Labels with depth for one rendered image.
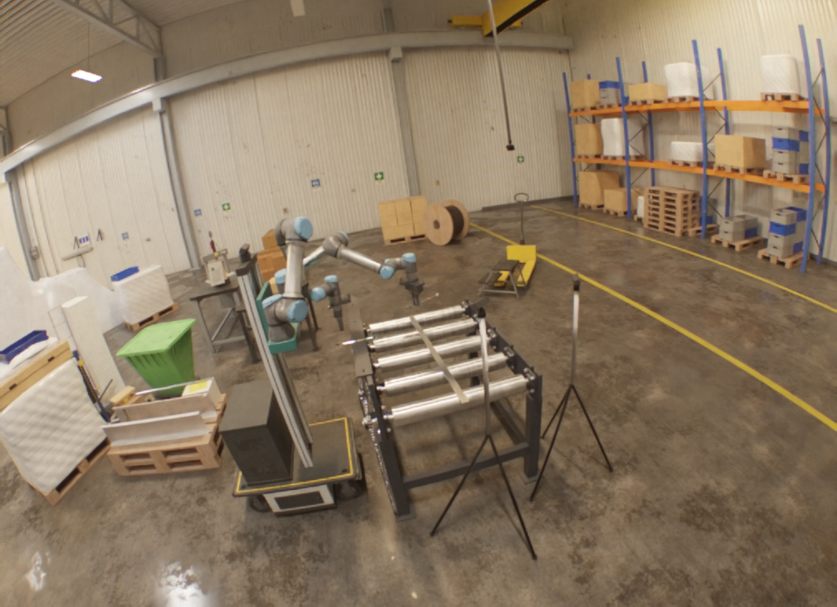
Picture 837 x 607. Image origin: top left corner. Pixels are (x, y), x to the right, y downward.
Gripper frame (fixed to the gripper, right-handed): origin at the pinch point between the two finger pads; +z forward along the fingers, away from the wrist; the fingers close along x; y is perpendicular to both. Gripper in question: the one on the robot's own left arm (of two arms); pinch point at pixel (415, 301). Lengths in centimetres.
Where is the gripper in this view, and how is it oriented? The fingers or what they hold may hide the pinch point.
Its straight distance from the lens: 241.6
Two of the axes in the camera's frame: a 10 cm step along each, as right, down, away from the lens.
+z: 1.4, 9.2, 3.6
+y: 7.6, -3.3, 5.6
